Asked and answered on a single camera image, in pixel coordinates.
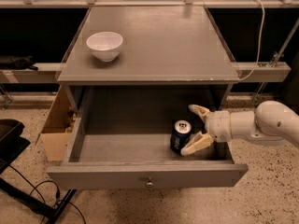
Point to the brown cardboard box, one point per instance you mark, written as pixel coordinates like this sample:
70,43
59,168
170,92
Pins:
58,127

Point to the round metal drawer knob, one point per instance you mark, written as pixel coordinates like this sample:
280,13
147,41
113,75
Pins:
149,183

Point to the grey wooden cabinet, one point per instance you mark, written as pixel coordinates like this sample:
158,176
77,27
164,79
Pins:
172,46

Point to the white ceramic bowl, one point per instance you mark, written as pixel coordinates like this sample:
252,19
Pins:
105,46

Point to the black cloth on rail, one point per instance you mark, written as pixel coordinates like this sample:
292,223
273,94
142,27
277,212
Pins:
17,63

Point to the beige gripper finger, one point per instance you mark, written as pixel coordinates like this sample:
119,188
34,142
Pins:
198,142
200,111

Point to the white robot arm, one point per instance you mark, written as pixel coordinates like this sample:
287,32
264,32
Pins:
269,124

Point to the grey metal rail frame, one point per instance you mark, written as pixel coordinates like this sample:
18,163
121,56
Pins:
55,29

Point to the grey open top drawer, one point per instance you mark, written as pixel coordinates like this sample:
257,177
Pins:
121,139

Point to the blue pepsi can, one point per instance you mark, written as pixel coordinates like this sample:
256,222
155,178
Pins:
180,135

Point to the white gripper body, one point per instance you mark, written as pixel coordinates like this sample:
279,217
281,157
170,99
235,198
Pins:
219,125

